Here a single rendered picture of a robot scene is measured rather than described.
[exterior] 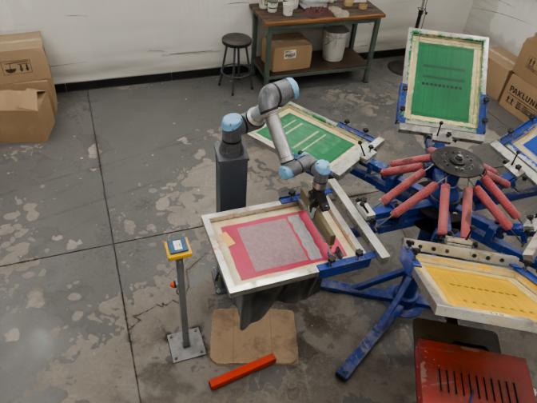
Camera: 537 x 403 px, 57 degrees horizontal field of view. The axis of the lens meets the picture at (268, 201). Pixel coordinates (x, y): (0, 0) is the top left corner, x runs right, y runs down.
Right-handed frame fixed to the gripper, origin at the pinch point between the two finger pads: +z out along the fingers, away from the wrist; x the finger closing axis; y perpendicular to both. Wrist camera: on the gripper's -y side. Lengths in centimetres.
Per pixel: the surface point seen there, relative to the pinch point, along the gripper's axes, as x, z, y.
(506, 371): -38, -1, -111
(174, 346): 83, 108, 13
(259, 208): 24.0, 10.2, 25.9
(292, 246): 15.4, 13.7, -5.6
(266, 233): 25.7, 13.7, 7.8
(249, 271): 43.5, 13.7, -15.8
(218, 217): 49, 10, 25
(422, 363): -5, -1, -96
